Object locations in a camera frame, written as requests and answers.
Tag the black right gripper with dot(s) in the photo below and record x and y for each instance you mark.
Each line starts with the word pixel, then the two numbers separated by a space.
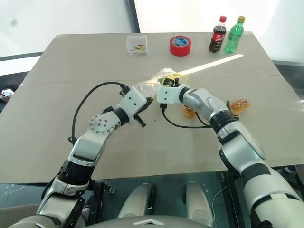
pixel 169 82

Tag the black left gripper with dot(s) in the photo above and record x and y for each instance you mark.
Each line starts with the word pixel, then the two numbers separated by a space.
pixel 143 108

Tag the clear plastic bag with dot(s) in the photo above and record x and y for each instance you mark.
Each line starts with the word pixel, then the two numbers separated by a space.
pixel 147 86

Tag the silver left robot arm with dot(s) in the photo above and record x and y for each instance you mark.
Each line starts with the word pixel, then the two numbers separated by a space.
pixel 95 128

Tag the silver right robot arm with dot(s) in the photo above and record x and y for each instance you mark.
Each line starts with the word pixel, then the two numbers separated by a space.
pixel 237 142

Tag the orange wrapped snack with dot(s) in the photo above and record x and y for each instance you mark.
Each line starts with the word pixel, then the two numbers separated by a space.
pixel 189 112
pixel 241 105

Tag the red tape roll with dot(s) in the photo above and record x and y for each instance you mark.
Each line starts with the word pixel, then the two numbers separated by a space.
pixel 180 47

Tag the small yellow parts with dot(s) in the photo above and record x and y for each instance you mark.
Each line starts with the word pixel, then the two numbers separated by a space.
pixel 139 47

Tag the clear plastic box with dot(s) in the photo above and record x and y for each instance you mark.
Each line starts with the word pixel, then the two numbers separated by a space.
pixel 137 40

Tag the cola bottle with red cap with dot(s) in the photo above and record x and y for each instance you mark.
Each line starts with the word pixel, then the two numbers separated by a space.
pixel 217 35

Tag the green bottle with yellow cap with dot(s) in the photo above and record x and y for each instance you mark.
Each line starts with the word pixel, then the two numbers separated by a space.
pixel 234 38

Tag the silver rounded shell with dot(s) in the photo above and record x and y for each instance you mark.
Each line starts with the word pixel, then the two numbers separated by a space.
pixel 139 202
pixel 197 202

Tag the grey robot torso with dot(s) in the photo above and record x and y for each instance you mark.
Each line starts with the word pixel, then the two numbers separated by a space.
pixel 145 222

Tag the red and white object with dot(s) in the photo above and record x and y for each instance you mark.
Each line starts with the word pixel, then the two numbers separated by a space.
pixel 6 94

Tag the white and blue object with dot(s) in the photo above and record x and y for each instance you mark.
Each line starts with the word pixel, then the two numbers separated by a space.
pixel 290 169

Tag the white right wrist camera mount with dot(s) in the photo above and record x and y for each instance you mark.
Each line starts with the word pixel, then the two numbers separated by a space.
pixel 169 93

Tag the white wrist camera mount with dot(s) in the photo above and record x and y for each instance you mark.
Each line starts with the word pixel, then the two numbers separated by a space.
pixel 133 99
pixel 169 93

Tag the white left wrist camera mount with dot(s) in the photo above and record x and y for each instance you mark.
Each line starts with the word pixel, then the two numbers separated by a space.
pixel 133 99

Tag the black window frame post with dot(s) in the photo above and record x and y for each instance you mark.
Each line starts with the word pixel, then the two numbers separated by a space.
pixel 135 16

